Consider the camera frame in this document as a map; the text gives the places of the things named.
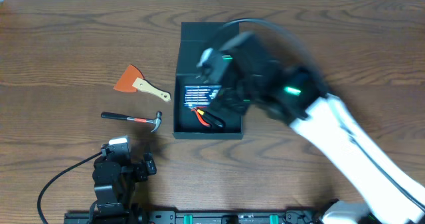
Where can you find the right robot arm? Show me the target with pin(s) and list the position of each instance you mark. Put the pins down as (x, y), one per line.
(297, 96)

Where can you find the small claw hammer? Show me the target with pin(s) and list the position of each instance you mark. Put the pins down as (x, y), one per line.
(156, 121)

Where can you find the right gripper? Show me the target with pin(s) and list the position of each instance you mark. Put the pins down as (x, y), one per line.
(226, 100)

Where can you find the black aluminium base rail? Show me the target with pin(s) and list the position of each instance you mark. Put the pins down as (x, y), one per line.
(172, 217)

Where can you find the black open gift box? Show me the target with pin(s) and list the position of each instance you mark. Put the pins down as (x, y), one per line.
(185, 123)

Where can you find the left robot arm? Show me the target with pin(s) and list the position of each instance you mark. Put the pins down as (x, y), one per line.
(114, 196)

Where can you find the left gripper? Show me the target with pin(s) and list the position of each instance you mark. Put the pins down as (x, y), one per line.
(143, 167)

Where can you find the blue screwdriver set case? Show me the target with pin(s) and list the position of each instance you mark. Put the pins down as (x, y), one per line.
(200, 95)

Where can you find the black yellow screwdriver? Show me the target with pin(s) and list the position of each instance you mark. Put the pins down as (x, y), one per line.
(210, 119)

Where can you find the red handled pliers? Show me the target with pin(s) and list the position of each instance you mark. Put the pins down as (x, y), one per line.
(199, 116)

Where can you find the orange scraper wooden handle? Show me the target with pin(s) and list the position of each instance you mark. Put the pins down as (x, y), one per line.
(132, 80)

